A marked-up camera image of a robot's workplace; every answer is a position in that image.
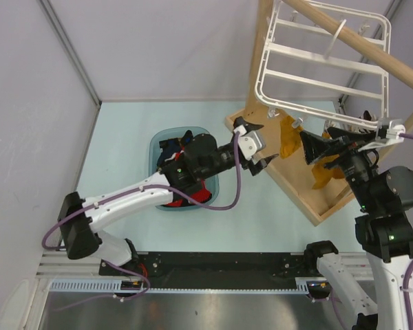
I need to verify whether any brown white striped sock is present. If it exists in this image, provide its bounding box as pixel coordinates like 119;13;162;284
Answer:
350;109;379;133

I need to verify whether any mustard yellow sock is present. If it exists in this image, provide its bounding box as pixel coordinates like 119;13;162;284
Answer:
310;131;346;190
280;115;303;159

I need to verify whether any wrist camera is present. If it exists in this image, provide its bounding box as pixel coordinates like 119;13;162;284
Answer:
233;125;266;161
359;118;405;151

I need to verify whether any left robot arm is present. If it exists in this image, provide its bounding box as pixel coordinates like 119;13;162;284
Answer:
58;117;276;275

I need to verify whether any red sock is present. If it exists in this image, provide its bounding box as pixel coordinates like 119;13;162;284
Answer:
165;187;212;208

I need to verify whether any white plastic clip hanger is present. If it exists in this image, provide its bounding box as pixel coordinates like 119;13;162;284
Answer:
254;1;392;129

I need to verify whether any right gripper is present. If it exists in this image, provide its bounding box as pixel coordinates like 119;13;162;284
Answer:
299;125;379;210

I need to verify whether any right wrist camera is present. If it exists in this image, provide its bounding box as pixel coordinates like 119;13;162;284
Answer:
359;118;405;151

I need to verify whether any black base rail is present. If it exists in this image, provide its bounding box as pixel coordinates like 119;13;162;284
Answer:
99;250;317;290

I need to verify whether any wooden hanger stand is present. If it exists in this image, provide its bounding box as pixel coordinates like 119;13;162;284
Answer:
238;1;413;225

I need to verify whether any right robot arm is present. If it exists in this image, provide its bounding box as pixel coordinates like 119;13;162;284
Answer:
299;126;413;329

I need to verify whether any aluminium frame post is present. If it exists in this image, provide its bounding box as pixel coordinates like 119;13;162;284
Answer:
37;0;102;110

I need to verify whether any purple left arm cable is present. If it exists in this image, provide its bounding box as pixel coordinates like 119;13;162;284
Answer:
42;132;243;310

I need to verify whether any blue plastic sock basin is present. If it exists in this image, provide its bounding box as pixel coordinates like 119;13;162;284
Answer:
148;126;219;211

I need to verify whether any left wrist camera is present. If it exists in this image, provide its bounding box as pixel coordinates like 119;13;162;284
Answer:
233;125;266;161

